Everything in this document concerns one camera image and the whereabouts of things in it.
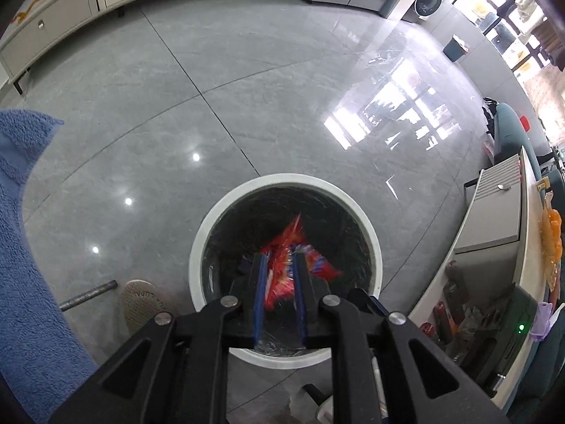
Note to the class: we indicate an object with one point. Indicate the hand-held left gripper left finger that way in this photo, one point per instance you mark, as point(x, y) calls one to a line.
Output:
point(261, 291)

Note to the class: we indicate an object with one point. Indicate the teal sofa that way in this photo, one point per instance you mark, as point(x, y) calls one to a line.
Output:
point(507, 128)

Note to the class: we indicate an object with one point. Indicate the red snack wrapper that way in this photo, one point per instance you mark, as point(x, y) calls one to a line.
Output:
point(282, 247)

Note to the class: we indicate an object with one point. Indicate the small teal bin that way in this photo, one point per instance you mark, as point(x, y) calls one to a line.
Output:
point(453, 51)

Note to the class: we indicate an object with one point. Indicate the grey metal pipe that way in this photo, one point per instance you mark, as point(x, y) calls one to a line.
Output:
point(88, 295)

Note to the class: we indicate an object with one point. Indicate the black framed glass door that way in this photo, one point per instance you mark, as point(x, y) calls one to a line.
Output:
point(507, 13)

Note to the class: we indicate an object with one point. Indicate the white round trash bin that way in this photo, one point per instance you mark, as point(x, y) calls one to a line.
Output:
point(247, 212)

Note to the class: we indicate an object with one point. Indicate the lilac plastic packet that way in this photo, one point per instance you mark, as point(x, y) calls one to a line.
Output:
point(542, 320)

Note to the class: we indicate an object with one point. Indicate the dark brown bottle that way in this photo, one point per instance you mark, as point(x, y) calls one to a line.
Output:
point(454, 289)

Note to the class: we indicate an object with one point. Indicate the orange snack packets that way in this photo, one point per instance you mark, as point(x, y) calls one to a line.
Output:
point(551, 243)

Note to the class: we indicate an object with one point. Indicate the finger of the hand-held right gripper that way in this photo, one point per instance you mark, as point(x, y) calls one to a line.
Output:
point(364, 300)

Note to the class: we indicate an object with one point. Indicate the red cup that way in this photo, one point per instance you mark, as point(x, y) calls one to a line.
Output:
point(524, 123)

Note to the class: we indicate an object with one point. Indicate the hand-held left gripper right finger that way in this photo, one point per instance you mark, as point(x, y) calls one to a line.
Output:
point(300, 296)

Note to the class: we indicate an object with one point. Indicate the cream coffee table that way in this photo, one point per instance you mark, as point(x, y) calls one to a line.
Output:
point(494, 212)

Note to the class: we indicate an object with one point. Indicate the blue fluffy towel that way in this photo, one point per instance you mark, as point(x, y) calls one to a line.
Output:
point(26, 274)

